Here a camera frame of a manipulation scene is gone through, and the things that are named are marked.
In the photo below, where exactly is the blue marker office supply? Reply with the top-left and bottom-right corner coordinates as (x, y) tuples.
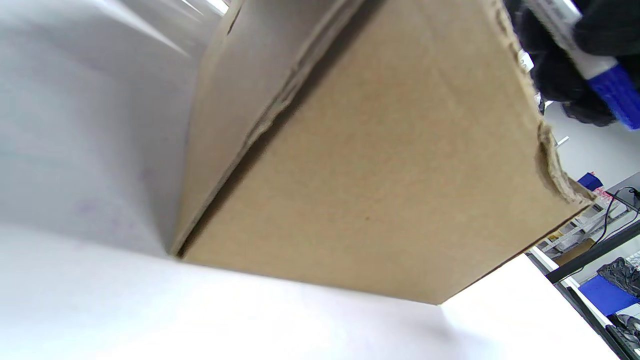
(522, 0), (640, 132)

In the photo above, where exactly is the person's right hand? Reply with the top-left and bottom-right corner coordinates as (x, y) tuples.
(502, 0), (640, 127)

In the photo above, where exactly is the brown cardboard mailer box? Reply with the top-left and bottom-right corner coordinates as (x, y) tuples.
(170, 0), (598, 306)

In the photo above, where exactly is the blue storage bin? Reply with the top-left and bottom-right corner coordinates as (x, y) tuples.
(579, 274), (638, 317)

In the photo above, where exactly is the black plastic bag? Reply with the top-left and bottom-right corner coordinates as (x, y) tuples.
(597, 257), (640, 296)

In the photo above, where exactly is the black metal shelf rack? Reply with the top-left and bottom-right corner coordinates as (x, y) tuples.
(525, 172), (640, 360)

